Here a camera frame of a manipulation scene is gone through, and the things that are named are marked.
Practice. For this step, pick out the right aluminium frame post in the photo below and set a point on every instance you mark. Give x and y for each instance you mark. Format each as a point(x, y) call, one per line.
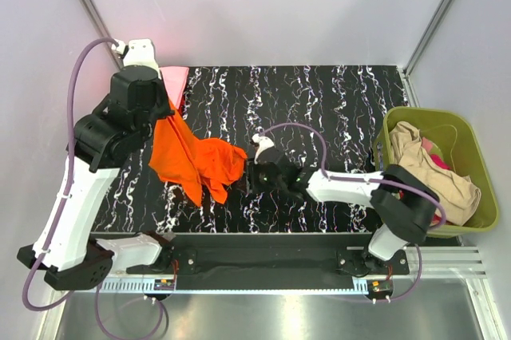
point(432, 27)

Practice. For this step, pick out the aluminium frame post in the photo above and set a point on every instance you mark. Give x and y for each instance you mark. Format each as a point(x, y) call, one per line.
point(432, 27)
point(92, 9)

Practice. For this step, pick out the magenta garment in basket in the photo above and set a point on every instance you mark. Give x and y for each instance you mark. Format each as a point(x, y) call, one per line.
point(441, 161)

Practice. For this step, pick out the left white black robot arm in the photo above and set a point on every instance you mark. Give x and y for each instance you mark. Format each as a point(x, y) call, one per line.
point(70, 257)

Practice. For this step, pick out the folded pink t shirt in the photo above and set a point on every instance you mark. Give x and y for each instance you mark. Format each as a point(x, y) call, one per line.
point(175, 79)

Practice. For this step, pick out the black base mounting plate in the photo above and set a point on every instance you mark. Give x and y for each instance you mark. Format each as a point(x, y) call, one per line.
point(265, 264)

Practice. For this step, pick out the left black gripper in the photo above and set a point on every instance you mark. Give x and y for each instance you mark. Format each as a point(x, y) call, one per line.
point(166, 108)

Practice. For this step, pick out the white slotted cable duct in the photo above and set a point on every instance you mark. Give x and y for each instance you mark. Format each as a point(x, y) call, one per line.
point(127, 285)

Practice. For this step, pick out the beige garment in basket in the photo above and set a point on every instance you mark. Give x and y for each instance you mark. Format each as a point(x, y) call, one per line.
point(458, 194)

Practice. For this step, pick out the orange t shirt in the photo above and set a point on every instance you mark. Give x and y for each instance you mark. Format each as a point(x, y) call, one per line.
point(179, 157)

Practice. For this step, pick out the left aluminium frame post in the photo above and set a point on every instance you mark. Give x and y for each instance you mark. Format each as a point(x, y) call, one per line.
point(92, 9)

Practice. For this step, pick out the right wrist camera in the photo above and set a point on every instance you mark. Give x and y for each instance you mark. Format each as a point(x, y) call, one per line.
point(262, 143)

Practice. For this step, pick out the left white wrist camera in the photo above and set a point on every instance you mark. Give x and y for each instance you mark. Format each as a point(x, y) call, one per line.
point(136, 52)

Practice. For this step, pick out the black marble pattern mat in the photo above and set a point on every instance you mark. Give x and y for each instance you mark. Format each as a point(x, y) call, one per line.
point(305, 107)

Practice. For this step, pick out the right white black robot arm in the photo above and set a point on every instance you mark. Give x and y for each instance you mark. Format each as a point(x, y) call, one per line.
point(405, 205)

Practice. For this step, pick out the olive green plastic basket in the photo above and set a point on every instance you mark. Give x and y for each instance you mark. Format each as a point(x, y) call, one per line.
point(461, 151)

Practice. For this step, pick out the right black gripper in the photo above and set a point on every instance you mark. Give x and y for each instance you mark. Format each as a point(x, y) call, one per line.
point(252, 178)

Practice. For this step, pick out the pink garment in basket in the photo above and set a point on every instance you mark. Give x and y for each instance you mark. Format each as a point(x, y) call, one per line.
point(430, 147)

